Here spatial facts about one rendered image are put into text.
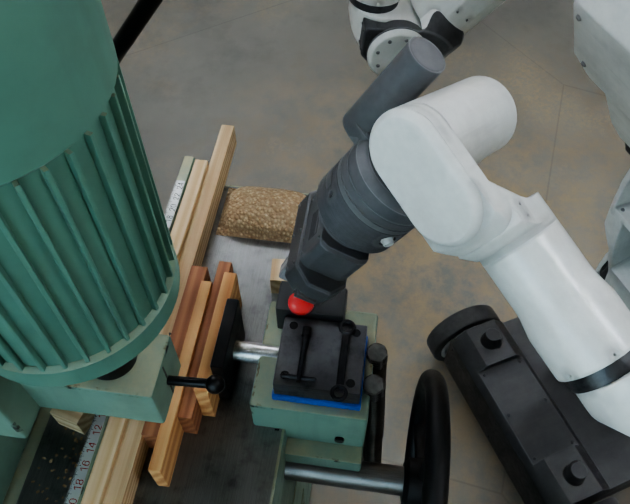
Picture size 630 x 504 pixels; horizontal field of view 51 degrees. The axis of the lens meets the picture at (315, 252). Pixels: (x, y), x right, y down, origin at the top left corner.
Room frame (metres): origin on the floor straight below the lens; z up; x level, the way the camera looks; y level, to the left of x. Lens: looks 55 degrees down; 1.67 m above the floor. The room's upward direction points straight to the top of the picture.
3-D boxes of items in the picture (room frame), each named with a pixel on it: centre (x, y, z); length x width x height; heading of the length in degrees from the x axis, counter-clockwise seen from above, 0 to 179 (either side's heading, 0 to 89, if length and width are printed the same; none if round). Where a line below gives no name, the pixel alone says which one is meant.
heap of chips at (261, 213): (0.61, 0.07, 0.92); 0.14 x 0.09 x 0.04; 82
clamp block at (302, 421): (0.35, 0.00, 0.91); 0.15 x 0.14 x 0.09; 172
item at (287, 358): (0.36, 0.00, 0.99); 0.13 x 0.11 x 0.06; 172
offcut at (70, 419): (0.34, 0.32, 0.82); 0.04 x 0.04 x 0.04; 68
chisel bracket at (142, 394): (0.30, 0.22, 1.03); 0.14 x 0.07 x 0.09; 82
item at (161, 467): (0.34, 0.15, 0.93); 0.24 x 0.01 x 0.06; 172
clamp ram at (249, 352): (0.36, 0.07, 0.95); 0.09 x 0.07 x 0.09; 172
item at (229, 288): (0.38, 0.12, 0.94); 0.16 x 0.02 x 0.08; 172
